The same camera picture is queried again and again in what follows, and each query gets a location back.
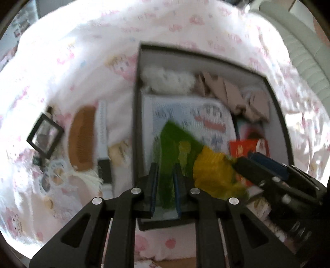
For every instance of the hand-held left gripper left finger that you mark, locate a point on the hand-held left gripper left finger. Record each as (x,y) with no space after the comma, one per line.
(154,188)

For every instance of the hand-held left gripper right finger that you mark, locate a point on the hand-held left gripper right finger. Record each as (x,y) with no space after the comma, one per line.
(177,193)

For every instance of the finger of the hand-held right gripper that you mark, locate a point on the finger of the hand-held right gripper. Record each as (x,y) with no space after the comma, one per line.
(269,165)
(250,171)

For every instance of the green packet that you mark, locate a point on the green packet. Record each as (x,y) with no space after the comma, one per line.
(167,154)

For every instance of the yellow packet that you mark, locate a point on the yellow packet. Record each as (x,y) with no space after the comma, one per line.
(211,167)

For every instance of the black rainbow print box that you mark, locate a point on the black rainbow print box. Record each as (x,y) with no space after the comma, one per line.
(247,131)

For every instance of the cartoon printed bead packet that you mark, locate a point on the cartoon printed bead packet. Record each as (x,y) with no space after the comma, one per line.
(211,121)

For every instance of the white fluffy plush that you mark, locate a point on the white fluffy plush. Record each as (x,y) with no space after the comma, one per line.
(89,179)
(167,78)

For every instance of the black storage box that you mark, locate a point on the black storage box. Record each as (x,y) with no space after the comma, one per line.
(180,58)

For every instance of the red packet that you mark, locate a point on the red packet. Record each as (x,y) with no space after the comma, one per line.
(239,148)

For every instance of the pink printed bedsheet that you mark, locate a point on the pink printed bedsheet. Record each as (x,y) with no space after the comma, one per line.
(167,239)

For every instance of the beige angular pieces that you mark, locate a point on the beige angular pieces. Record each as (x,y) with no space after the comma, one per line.
(232,95)

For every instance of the wooden comb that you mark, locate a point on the wooden comb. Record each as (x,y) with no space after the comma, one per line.
(82,139)

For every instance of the lace trimmed cartoon pouch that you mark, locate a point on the lace trimmed cartoon pouch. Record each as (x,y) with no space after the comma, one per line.
(58,175)

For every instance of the pale padded headboard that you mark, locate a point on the pale padded headboard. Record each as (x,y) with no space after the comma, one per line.
(309,64)

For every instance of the black framed square mirror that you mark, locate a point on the black framed square mirror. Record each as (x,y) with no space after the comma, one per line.
(45,136)

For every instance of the pink cartoon printed blanket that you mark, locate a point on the pink cartoon printed blanket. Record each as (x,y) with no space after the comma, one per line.
(77,64)

